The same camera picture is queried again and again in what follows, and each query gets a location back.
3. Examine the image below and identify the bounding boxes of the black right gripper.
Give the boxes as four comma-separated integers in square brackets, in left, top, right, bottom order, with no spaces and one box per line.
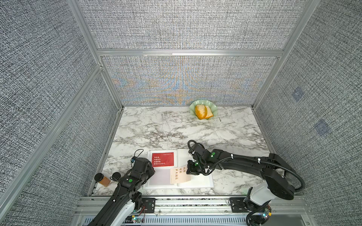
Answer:
[183,160,206,176]

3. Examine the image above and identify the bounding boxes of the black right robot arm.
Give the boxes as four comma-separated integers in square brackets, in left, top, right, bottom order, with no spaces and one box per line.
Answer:
[187,144,305,211]

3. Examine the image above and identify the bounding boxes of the pink card red characters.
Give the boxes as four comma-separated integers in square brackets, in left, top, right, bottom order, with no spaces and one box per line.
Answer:
[170,165,191,184]

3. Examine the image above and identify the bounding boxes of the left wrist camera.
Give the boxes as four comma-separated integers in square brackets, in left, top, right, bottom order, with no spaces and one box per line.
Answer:
[131,156,137,166]

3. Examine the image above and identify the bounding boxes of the small red card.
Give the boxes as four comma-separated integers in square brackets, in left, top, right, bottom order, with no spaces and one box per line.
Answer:
[151,152,174,167]

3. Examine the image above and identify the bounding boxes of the white photo album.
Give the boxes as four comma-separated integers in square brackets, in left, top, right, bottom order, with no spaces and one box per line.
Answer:
[144,149,214,190]

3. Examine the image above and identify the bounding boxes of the small bread slice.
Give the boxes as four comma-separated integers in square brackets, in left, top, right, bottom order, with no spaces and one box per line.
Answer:
[205,105,214,119]

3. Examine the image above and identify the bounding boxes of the light green wavy bowl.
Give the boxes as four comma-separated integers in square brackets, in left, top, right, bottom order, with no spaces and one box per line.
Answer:
[189,100,218,120]

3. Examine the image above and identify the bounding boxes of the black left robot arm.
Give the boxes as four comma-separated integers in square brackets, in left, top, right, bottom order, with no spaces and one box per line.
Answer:
[89,158,155,226]

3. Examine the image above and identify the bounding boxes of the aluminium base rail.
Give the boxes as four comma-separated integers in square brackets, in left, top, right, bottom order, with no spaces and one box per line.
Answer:
[72,195,317,226]

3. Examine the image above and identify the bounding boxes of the aluminium enclosure frame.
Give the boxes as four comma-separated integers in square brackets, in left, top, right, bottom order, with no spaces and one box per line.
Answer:
[1,1,320,219]

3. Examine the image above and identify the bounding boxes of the brown cup black lid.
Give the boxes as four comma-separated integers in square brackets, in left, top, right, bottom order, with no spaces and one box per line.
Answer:
[94,173,111,187]

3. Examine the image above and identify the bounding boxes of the large orange bread roll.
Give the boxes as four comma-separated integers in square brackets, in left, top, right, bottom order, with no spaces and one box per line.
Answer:
[195,105,206,120]

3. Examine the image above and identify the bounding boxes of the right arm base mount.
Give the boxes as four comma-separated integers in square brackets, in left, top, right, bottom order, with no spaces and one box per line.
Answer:
[228,187,272,226]

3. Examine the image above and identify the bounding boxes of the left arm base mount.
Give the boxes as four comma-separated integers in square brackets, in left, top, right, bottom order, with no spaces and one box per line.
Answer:
[131,192,156,215]

